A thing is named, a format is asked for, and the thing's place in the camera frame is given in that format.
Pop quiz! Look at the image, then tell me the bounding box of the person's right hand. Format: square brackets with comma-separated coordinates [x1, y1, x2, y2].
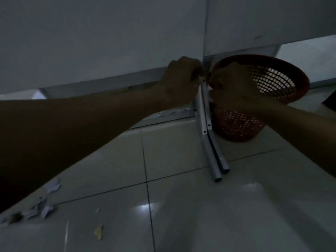
[208, 61, 267, 114]

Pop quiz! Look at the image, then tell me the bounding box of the person's left hand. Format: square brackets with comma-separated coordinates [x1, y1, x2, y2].
[154, 56, 205, 111]

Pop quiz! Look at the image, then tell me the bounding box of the person's left forearm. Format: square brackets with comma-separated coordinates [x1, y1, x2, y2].
[0, 86, 168, 213]

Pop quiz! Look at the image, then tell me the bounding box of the person's right forearm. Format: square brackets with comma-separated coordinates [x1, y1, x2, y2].
[253, 98, 336, 179]

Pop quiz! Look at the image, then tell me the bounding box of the grey metal crossbar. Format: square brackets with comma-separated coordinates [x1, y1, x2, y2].
[129, 107, 197, 129]

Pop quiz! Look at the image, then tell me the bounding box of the red plastic mesh basket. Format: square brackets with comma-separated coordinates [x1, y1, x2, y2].
[209, 54, 311, 143]

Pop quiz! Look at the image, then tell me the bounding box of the grey metal table leg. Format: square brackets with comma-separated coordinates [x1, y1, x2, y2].
[195, 84, 223, 183]
[202, 78, 231, 174]

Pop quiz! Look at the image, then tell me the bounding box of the white partition panel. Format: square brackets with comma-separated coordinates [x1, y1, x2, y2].
[0, 0, 208, 100]
[203, 0, 336, 63]

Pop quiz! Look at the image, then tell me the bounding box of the white paper scrap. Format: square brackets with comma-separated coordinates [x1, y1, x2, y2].
[43, 178, 61, 193]

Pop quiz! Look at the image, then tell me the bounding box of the pile of white paper scraps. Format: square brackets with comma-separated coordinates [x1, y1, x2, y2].
[0, 197, 57, 226]

